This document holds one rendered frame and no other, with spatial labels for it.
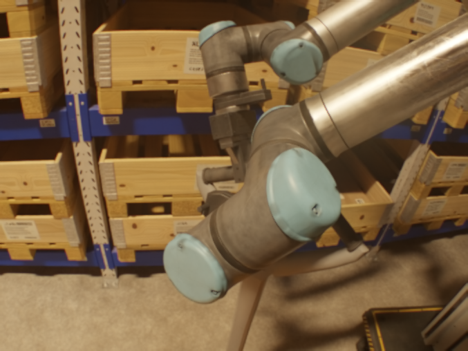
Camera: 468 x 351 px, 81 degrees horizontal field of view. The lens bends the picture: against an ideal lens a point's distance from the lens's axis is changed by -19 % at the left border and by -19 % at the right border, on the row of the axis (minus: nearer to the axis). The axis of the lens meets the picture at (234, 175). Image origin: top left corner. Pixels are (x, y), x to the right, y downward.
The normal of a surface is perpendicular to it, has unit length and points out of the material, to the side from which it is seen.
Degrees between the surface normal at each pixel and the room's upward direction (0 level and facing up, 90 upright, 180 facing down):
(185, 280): 78
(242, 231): 70
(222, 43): 60
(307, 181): 36
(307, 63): 93
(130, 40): 90
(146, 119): 90
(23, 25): 90
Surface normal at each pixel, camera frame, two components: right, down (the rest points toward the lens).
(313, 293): 0.11, -0.81
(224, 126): -0.47, 0.20
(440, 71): -0.28, 0.36
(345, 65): 0.18, 0.59
